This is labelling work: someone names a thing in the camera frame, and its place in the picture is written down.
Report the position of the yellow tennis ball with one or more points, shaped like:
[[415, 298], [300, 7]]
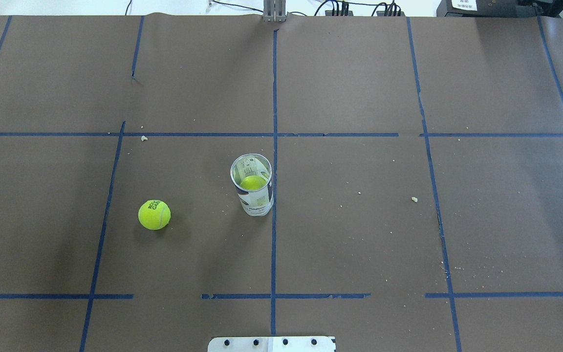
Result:
[[154, 214]]

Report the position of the tennis ball inside can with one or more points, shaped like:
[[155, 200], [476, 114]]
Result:
[[253, 183]]

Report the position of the clear tennis ball can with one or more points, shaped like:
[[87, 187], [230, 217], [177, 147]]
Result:
[[255, 203]]

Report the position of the black device box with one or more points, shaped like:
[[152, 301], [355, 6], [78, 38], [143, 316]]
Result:
[[485, 9]]

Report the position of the aluminium frame post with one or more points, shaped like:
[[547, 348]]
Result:
[[274, 11]]

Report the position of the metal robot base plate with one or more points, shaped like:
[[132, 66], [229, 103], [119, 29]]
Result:
[[273, 344]]

